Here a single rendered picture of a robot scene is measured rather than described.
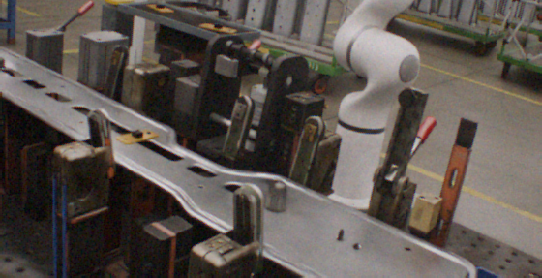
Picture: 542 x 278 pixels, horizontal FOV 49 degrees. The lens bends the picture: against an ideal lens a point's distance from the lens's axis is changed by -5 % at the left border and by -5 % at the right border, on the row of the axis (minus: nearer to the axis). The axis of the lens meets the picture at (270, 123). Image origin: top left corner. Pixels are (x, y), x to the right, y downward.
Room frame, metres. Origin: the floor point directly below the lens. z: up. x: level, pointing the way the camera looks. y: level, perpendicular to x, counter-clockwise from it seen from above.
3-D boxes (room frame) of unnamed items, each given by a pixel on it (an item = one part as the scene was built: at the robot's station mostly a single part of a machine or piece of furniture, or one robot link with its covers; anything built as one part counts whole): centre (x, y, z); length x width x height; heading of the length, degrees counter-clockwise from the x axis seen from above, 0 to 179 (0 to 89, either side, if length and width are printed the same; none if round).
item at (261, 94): (1.21, 0.05, 0.94); 0.18 x 0.13 x 0.49; 55
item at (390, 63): (1.42, -0.24, 1.10); 0.19 x 0.12 x 0.24; 37
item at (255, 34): (1.51, 0.24, 1.16); 0.37 x 0.14 x 0.02; 55
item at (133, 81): (1.32, 0.29, 0.89); 0.13 x 0.11 x 0.38; 145
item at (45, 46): (1.58, 0.64, 0.88); 0.11 x 0.10 x 0.36; 145
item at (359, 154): (1.45, -0.22, 0.89); 0.19 x 0.19 x 0.18
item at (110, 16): (1.66, 0.46, 0.92); 0.08 x 0.08 x 0.44; 55
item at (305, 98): (1.15, -0.06, 0.91); 0.07 x 0.05 x 0.42; 145
